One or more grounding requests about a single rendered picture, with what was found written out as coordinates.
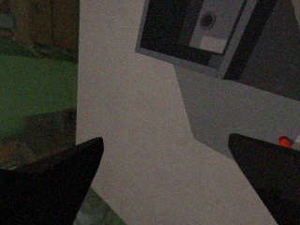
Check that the red peg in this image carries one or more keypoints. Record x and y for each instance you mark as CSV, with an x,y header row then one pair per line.
x,y
284,141

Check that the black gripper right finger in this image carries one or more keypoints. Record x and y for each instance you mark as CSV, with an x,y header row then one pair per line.
x,y
274,172

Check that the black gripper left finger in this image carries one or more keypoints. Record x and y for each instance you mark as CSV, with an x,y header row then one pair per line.
x,y
51,190

